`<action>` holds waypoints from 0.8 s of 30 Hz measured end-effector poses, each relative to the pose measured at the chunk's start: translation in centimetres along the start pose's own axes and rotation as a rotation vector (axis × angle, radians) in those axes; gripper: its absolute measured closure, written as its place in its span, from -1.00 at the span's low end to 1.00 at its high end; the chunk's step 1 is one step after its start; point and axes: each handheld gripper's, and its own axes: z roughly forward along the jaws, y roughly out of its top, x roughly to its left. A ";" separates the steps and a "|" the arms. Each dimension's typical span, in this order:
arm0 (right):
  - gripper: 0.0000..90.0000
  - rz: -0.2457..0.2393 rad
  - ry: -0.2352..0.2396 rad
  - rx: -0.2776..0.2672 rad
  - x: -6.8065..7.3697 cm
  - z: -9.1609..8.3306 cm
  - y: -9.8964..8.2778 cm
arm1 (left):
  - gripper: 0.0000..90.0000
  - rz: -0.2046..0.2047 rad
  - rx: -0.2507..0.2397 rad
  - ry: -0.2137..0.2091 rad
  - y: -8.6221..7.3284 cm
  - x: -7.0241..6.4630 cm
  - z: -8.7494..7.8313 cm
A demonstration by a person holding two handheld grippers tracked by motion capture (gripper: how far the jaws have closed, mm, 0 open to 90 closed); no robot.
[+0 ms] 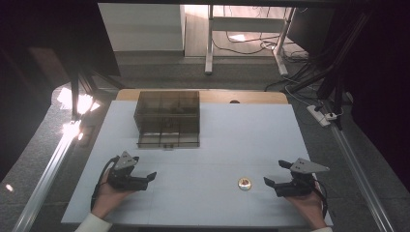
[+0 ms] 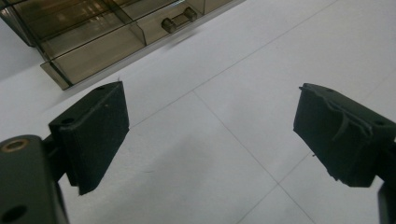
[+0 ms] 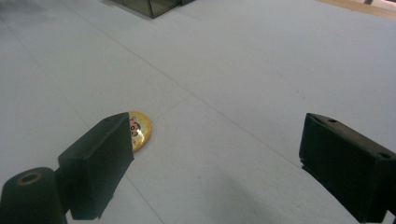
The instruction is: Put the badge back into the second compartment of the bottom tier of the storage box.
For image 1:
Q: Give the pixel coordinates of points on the black metal stand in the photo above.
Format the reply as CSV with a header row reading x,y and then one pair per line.
x,y
79,87
335,67

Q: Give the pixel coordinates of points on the white cabinet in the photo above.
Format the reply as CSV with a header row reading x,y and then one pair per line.
x,y
145,27

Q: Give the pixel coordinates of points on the aluminium rail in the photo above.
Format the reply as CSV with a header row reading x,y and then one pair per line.
x,y
48,175
361,175

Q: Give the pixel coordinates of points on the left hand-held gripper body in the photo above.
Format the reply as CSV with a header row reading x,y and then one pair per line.
x,y
121,179

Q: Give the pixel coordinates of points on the person's right white sleeve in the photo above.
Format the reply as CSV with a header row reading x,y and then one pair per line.
x,y
322,229

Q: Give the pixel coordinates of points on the wooden table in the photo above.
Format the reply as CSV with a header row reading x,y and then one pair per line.
x,y
251,96

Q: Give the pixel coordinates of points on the white table mat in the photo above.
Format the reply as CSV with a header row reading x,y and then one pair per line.
x,y
209,154

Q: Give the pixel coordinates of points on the person's white sleeve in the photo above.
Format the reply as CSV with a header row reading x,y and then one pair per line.
x,y
322,229
94,225

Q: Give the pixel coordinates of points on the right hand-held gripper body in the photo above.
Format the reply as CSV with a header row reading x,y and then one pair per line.
x,y
299,183

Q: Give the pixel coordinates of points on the person's left white sleeve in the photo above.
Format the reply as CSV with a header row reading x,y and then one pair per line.
x,y
94,225

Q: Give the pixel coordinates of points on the person's left hand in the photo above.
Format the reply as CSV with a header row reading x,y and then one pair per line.
x,y
108,199

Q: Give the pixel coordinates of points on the person's right hand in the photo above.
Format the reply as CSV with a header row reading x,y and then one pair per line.
x,y
307,208

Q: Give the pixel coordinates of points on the white desk frame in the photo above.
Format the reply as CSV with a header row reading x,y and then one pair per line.
x,y
245,24

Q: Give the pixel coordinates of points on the white power strip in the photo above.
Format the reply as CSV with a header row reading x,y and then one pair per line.
x,y
318,115

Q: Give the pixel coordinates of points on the dark transparent drawer box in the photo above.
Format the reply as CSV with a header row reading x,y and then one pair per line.
x,y
167,119

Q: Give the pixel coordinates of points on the black monitor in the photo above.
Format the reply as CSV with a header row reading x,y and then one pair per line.
x,y
304,29

